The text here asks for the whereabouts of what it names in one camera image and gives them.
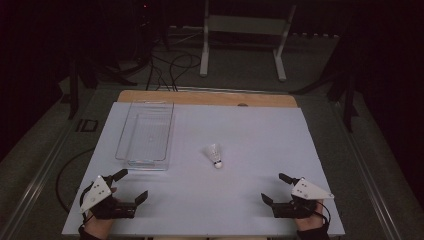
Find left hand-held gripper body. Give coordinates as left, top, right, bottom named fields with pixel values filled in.
left=79, top=175, right=138, bottom=220

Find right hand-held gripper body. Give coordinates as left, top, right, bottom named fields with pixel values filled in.
left=272, top=177, right=335, bottom=219

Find clear plastic container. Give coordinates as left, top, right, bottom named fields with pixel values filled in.
left=114, top=100, right=175, bottom=172

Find white shuttlecock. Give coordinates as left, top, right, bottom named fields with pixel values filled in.
left=203, top=143, right=224, bottom=170

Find person's right hand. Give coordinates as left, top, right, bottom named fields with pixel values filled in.
left=294, top=199, right=326, bottom=232

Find person's left hand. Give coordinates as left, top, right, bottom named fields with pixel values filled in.
left=83, top=209, right=115, bottom=240

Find white table mat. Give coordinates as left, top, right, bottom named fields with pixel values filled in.
left=61, top=101, right=346, bottom=238

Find black tripod legs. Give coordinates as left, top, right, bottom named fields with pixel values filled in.
left=289, top=66, right=360, bottom=134

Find black stand legs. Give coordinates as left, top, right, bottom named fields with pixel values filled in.
left=67, top=56, right=138, bottom=121

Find wooden table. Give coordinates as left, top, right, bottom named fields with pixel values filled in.
left=117, top=89, right=299, bottom=109

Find white metal stand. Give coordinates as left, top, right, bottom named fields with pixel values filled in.
left=199, top=0, right=298, bottom=83

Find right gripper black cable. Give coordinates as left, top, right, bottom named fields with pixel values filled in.
left=316, top=199, right=332, bottom=231

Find black curved floor cable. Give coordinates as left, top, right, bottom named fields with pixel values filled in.
left=55, top=147, right=96, bottom=214

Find metal floor rail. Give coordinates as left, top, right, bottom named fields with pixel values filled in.
left=328, top=99, right=403, bottom=240
left=0, top=96, right=101, bottom=240

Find black floor cables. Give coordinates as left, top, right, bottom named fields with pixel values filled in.
left=145, top=51, right=203, bottom=93

